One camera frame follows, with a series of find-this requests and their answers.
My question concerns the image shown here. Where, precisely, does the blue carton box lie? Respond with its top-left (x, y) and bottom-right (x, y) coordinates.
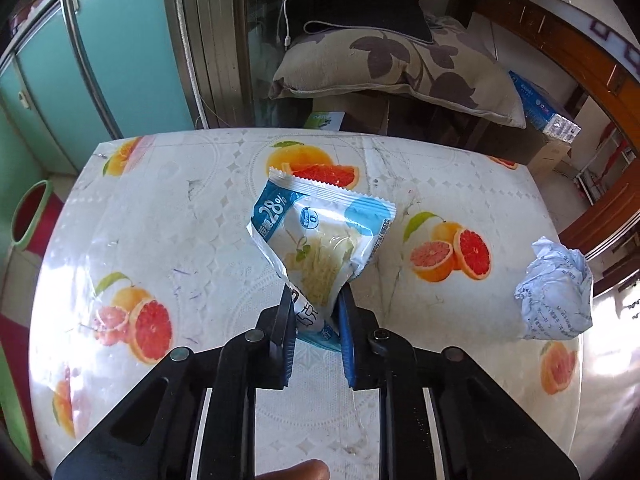
top-left (509, 70), bottom-right (582, 142)

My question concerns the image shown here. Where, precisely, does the fruit print tablecloth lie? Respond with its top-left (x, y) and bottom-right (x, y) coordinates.
top-left (27, 127), bottom-right (586, 480)

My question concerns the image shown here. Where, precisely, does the crumpled white paper ball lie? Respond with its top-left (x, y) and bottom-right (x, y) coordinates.
top-left (515, 236), bottom-right (594, 342)

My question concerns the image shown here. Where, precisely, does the blue and white snack packet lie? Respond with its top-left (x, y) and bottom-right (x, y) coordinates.
top-left (246, 166), bottom-right (397, 352)

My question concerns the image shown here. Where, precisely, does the metal door frame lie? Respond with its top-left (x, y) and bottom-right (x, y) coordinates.
top-left (160, 0), bottom-right (256, 131)

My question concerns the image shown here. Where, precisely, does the white wire rack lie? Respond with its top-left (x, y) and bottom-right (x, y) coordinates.
top-left (575, 127), bottom-right (633, 206)

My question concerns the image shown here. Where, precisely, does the floral print pillow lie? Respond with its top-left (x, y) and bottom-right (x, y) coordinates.
top-left (269, 27), bottom-right (527, 128)

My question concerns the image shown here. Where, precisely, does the small red bucket green rim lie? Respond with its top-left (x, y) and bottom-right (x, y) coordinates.
top-left (9, 179), bottom-right (65, 251)

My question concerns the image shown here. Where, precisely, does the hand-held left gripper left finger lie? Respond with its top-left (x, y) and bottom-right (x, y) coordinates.
top-left (52, 284), bottom-right (301, 480)

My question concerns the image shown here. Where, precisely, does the brown wooden desk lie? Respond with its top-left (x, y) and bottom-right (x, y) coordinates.
top-left (470, 0), bottom-right (640, 301)

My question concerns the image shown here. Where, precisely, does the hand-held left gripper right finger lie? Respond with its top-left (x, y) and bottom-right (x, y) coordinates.
top-left (336, 287), bottom-right (581, 480)

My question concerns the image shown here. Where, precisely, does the white charging cable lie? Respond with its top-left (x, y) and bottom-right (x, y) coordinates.
top-left (267, 0), bottom-right (306, 51)

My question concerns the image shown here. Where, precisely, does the green and white small box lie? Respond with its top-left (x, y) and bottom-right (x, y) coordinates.
top-left (304, 111), bottom-right (343, 132)

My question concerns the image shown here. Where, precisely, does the teal kitchen cabinet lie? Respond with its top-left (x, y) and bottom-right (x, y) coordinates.
top-left (0, 0), bottom-right (196, 183)

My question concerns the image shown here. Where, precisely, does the large red bucket green rim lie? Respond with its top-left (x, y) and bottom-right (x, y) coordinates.
top-left (0, 345), bottom-right (33, 466)

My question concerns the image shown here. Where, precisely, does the cardboard box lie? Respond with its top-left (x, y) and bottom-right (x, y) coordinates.
top-left (525, 132), bottom-right (576, 176)

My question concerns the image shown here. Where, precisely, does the black cushion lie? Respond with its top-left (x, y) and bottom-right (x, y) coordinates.
top-left (304, 0), bottom-right (435, 43)

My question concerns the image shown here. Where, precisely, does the person's left hand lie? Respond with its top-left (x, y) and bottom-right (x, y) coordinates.
top-left (255, 459), bottom-right (331, 480)

